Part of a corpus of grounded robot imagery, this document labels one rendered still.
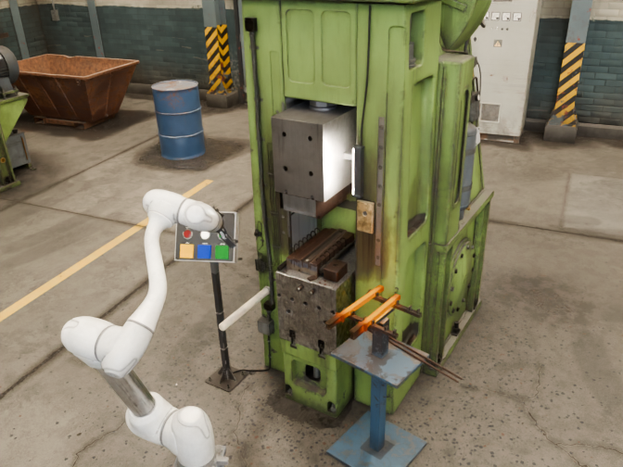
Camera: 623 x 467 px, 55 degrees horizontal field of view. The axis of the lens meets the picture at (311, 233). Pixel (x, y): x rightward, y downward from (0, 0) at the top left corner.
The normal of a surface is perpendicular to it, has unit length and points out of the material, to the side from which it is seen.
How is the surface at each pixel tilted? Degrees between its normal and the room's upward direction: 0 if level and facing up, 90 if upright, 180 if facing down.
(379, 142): 90
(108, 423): 0
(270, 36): 90
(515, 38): 90
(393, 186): 90
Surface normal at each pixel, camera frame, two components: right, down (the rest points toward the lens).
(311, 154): -0.52, 0.40
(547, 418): -0.03, -0.89
